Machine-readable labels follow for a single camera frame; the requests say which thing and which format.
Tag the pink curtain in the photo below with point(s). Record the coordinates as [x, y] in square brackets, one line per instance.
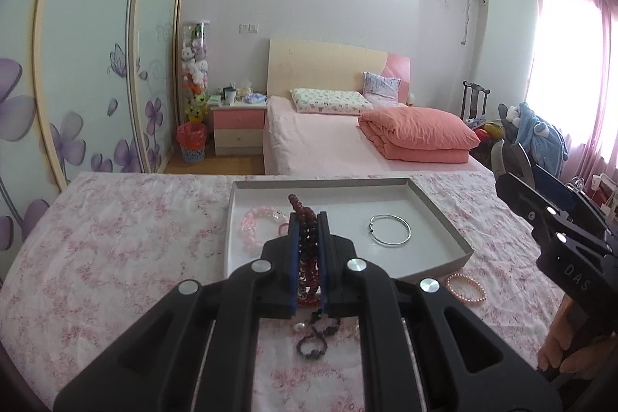
[573, 82]

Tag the blue plush robe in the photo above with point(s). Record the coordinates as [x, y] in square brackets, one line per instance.
[541, 140]

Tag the floral sliding wardrobe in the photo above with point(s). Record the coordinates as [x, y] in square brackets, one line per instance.
[86, 85]

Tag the yellow plush toy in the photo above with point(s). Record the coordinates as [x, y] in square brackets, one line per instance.
[196, 108]

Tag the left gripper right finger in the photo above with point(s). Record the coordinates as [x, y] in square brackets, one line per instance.
[422, 349]

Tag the floral pillow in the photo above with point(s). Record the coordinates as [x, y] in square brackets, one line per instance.
[329, 102]

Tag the silver bangle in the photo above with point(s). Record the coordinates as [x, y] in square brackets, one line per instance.
[389, 230]

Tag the grey shallow tray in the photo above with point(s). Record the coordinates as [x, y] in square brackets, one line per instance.
[259, 210]

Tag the dark wooden chair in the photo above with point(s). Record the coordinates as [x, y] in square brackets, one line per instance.
[474, 100]

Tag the red lined trash basket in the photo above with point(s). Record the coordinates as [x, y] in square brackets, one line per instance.
[192, 139]

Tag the pink floral tablecloth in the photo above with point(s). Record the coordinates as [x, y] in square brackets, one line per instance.
[111, 246]

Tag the right hand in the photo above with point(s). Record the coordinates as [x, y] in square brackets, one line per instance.
[584, 363]

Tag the plush toy display tube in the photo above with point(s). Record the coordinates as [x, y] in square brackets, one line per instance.
[193, 54]

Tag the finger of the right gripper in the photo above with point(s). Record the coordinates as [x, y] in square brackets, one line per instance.
[574, 204]
[534, 208]

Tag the bed with pink sheet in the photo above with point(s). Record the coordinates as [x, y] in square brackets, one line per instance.
[299, 144]

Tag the purple patterned pillow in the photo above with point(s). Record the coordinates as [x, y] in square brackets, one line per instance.
[376, 86]

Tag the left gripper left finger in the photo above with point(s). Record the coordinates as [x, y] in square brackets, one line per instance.
[195, 350]

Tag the folded coral quilt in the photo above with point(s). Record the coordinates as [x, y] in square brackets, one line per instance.
[418, 135]

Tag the pink white nightstand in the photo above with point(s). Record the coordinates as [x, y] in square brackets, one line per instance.
[238, 130]

